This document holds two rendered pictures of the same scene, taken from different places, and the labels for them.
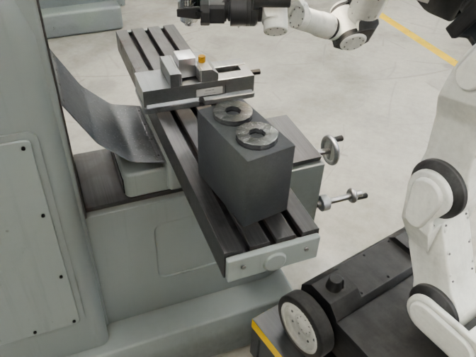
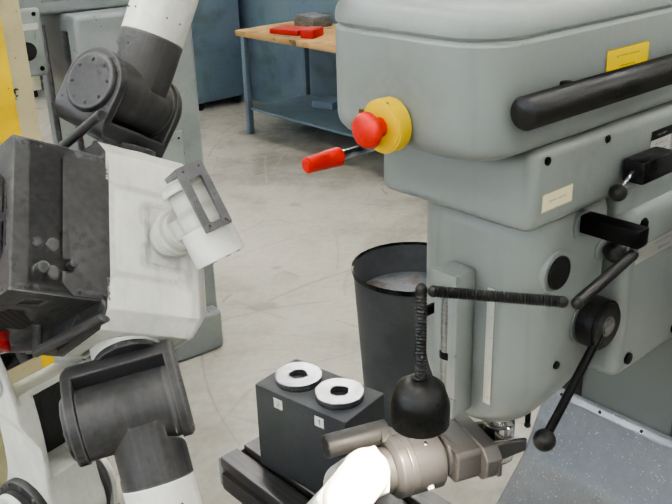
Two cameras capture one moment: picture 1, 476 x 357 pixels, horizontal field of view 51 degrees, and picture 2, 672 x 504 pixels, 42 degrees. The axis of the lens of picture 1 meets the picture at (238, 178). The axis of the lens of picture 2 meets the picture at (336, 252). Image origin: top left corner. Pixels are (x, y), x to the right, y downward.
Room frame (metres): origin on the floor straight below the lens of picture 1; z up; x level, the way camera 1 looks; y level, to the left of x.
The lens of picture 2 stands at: (2.25, -0.40, 2.01)
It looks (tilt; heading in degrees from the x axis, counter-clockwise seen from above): 23 degrees down; 162
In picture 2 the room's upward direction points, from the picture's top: 2 degrees counter-clockwise
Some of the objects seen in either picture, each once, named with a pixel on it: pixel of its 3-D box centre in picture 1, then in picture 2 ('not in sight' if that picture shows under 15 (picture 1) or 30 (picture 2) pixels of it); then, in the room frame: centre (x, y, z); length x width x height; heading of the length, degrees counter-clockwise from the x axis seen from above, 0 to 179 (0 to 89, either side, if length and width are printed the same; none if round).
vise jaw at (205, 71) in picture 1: (202, 66); not in sight; (1.37, 0.12, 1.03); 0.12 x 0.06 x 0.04; 22
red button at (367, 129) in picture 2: not in sight; (371, 129); (1.39, -0.08, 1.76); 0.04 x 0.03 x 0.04; 23
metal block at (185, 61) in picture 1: (184, 63); not in sight; (1.35, 0.17, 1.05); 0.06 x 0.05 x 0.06; 22
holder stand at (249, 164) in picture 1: (242, 158); (320, 427); (0.91, -0.01, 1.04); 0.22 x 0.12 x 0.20; 33
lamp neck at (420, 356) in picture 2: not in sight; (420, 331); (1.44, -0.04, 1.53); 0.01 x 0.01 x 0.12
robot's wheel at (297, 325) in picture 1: (304, 324); not in sight; (0.84, -0.21, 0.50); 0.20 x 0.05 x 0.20; 36
